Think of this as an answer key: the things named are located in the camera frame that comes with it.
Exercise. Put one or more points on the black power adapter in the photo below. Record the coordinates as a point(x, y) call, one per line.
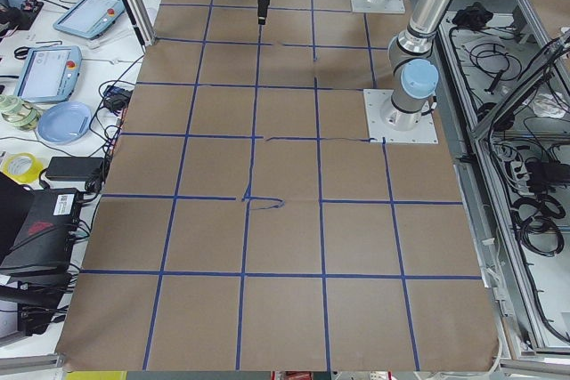
point(73, 169)

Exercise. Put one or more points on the brown paper table cover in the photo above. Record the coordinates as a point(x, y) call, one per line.
point(249, 223)

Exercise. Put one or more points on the black computer box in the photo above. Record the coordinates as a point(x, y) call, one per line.
point(36, 227)

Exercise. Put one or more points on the yellow tape roll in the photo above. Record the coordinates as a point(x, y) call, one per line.
point(23, 168)

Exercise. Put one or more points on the teach pendant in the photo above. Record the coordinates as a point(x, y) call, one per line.
point(49, 74)
point(89, 19)

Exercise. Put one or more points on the upper teach pendant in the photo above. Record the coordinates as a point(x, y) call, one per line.
point(89, 19)

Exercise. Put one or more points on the lower teach pendant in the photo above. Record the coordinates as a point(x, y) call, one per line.
point(49, 74)

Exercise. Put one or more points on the light blue plate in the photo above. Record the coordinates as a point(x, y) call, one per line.
point(64, 123)

